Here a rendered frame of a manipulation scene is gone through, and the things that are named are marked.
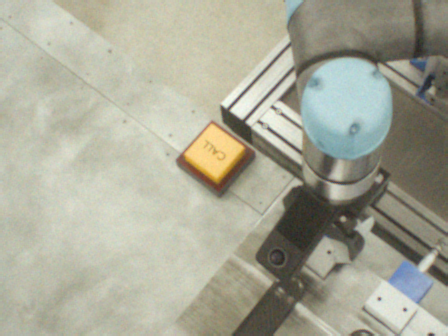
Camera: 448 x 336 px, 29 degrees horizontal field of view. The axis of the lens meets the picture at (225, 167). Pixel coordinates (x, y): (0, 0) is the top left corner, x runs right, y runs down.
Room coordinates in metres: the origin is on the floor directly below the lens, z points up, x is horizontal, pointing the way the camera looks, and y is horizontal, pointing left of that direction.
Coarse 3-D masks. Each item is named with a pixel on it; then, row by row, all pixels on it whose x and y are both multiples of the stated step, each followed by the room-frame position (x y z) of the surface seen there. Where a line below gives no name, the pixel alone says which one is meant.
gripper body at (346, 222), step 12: (384, 180) 0.34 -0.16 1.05; (312, 192) 0.32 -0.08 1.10; (372, 192) 0.33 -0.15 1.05; (384, 192) 0.34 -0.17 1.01; (336, 204) 0.30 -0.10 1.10; (348, 204) 0.32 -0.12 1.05; (360, 204) 0.31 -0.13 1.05; (372, 204) 0.33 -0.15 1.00; (348, 216) 0.30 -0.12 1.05; (336, 228) 0.30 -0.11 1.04; (348, 228) 0.29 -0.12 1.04; (336, 240) 0.29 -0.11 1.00
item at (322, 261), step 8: (328, 240) 0.32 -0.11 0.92; (320, 248) 0.31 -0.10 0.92; (328, 248) 0.31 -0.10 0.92; (312, 256) 0.31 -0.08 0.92; (320, 256) 0.31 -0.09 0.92; (328, 256) 0.30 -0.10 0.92; (304, 264) 0.31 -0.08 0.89; (312, 264) 0.30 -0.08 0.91; (320, 264) 0.30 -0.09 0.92; (328, 264) 0.29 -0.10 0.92; (336, 264) 0.30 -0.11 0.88; (320, 272) 0.29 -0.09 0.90; (328, 272) 0.29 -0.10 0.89
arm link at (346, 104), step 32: (320, 64) 0.38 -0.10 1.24; (352, 64) 0.36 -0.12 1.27; (320, 96) 0.34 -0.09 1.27; (352, 96) 0.33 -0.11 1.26; (384, 96) 0.33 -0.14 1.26; (320, 128) 0.31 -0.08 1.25; (352, 128) 0.30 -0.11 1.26; (384, 128) 0.31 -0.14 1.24; (320, 160) 0.31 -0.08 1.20; (352, 160) 0.30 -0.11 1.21
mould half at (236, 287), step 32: (256, 224) 0.37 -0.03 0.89; (224, 288) 0.30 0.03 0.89; (256, 288) 0.29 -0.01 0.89; (320, 288) 0.27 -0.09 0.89; (352, 288) 0.27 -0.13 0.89; (192, 320) 0.26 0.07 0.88; (224, 320) 0.26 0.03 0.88; (288, 320) 0.24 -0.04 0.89; (320, 320) 0.24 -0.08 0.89; (352, 320) 0.23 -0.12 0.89; (416, 320) 0.22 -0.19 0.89
